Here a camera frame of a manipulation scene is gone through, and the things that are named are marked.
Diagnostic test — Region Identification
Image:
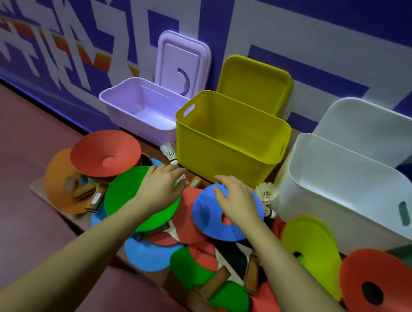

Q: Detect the person's left hand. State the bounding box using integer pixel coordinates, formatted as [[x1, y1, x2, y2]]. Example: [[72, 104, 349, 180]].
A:
[[132, 160, 190, 220]]

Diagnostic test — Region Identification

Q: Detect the person's right hand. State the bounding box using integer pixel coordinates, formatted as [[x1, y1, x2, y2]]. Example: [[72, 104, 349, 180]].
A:
[[208, 173, 270, 232]]

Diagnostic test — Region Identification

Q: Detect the person's right forearm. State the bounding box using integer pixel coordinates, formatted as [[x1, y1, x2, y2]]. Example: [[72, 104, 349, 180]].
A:
[[236, 220, 403, 312]]

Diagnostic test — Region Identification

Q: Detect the person's left forearm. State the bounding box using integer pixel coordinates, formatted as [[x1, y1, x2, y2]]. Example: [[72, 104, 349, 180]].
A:
[[0, 180, 163, 312]]

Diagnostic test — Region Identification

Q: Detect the white feather shuttlecock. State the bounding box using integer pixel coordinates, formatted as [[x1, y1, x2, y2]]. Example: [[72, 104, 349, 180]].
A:
[[253, 181, 280, 206], [262, 204, 279, 220], [158, 141, 182, 167]]

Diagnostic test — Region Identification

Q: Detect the blue disc cone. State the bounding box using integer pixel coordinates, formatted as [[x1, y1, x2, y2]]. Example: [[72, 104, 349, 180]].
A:
[[121, 232, 185, 277], [189, 180, 268, 246], [90, 200, 110, 229]]

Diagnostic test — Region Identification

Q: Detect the yellow plastic storage bin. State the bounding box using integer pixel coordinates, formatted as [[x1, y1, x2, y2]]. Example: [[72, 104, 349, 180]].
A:
[[167, 86, 296, 193]]

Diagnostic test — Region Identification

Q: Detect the green disc cone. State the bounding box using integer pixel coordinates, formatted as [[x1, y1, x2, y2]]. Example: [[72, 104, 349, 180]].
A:
[[164, 245, 257, 312], [101, 161, 185, 238]]

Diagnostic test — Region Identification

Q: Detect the purple plastic storage bin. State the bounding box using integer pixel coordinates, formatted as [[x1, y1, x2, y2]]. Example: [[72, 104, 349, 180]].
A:
[[93, 72, 193, 151]]

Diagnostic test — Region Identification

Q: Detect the yellow disc cone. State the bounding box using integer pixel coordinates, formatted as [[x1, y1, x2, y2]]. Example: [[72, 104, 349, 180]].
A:
[[273, 211, 352, 303]]

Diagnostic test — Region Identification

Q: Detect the white plastic storage bin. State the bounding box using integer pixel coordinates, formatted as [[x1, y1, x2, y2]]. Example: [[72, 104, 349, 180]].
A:
[[267, 129, 412, 265]]

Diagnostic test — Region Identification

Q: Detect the orange disc cone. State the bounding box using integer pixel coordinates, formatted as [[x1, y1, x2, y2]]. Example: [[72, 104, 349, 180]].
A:
[[39, 145, 107, 218]]

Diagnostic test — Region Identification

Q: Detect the purple plastic bin lid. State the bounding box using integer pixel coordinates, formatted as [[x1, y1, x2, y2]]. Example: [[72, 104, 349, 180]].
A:
[[151, 29, 215, 102]]

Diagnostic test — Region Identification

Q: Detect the yellow plastic bin lid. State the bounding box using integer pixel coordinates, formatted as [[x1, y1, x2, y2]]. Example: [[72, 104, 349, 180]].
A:
[[214, 53, 296, 119]]

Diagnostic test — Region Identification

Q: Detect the white plastic bin lid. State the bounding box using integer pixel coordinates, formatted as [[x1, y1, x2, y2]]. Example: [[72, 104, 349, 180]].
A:
[[309, 92, 412, 171]]

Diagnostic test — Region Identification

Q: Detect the wooden handle table tennis paddle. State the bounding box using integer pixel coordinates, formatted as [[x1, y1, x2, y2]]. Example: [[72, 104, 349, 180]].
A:
[[62, 175, 98, 203], [181, 238, 236, 304], [136, 219, 182, 249], [186, 175, 205, 192], [85, 183, 109, 214], [211, 239, 265, 294]]

